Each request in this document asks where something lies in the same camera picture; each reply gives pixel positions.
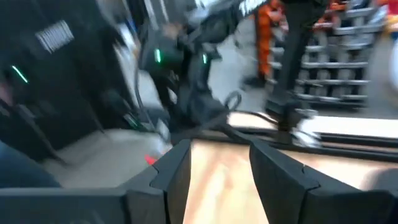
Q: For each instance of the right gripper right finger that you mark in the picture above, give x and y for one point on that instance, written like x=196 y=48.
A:
x=311 y=205

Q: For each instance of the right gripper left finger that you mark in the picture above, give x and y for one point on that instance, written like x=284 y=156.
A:
x=93 y=205

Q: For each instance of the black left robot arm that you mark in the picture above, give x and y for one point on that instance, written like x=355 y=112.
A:
x=298 y=46

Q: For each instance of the black equipment cabinet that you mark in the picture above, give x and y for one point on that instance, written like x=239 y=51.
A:
x=68 y=87

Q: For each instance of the grey metal rack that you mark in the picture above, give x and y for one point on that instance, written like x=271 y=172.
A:
x=342 y=65

